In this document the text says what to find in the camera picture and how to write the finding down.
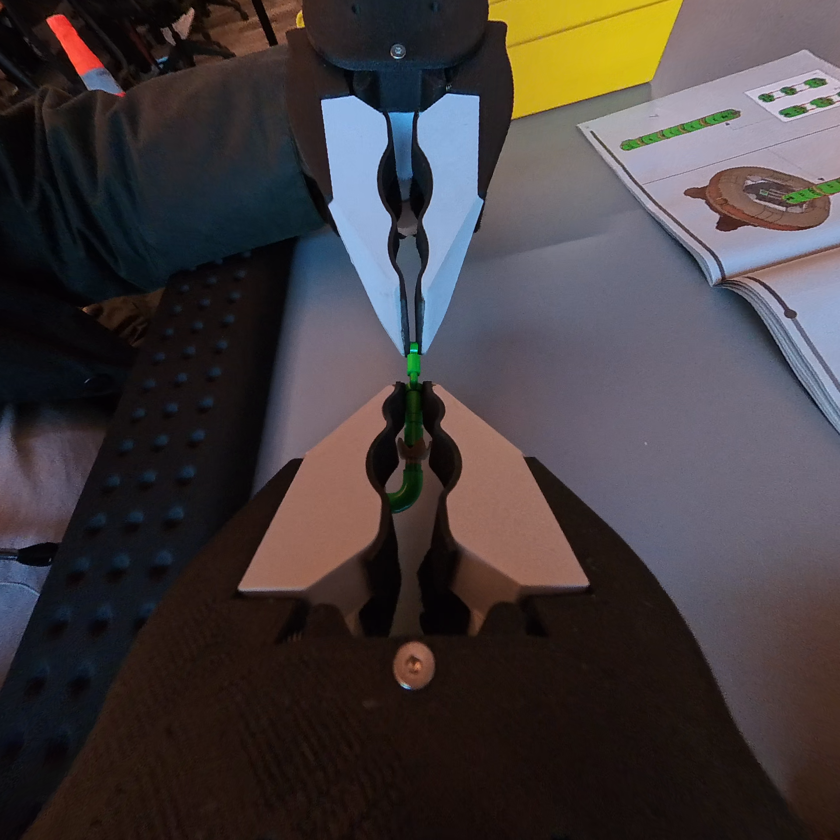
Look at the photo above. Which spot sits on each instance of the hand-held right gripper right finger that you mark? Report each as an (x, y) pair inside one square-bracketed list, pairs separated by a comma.
[(512, 518)]

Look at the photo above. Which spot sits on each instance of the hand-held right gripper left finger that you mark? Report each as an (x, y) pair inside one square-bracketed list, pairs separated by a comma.
[(321, 518)]

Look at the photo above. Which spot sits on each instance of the person's left forearm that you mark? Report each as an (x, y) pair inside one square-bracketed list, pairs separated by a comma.
[(164, 177)]

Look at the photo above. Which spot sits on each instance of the small green stem segment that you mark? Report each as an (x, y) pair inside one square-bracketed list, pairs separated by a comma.
[(413, 362)]

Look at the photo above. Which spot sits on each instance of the green hooked bamboo stem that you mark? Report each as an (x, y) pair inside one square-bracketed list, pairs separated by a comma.
[(413, 410)]

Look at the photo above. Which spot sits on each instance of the grey desk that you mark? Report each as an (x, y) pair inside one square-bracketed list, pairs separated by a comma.
[(590, 394)]

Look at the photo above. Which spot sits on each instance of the black perforated armrest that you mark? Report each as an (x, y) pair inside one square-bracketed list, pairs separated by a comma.
[(164, 426)]

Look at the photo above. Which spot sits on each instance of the orange striped traffic cone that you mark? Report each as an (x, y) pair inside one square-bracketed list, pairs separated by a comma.
[(85, 56)]

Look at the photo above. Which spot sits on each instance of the yellow plastic bin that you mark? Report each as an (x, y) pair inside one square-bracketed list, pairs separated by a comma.
[(577, 59)]

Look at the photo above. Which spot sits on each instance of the instruction booklet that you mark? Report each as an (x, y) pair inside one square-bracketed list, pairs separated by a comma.
[(689, 216)]

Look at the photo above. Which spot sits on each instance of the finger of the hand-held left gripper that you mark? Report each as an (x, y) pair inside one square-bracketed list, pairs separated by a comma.
[(358, 197), (453, 184)]

